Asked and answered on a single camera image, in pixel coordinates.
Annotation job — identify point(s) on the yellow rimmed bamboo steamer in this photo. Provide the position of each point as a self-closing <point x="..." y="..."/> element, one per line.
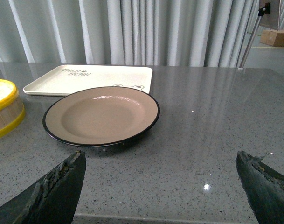
<point x="12" y="109"/>

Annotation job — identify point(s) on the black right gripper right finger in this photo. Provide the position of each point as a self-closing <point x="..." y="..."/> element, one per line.
<point x="264" y="188"/>

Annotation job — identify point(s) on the brown cardboard box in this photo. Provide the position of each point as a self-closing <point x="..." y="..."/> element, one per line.
<point x="273" y="38"/>

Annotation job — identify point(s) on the grey pleated curtain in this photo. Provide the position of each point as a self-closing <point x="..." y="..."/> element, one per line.
<point x="198" y="33"/>

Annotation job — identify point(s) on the brown plate with black rim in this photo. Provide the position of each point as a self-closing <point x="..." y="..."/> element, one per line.
<point x="102" y="116"/>

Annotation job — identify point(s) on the white rectangular bear tray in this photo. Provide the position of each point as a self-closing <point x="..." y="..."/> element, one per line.
<point x="67" y="79"/>

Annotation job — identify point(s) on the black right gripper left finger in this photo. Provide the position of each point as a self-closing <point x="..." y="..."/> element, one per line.
<point x="52" y="199"/>

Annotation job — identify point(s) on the metal tripod pole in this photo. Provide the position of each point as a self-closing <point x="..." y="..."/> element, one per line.
<point x="264" y="9"/>

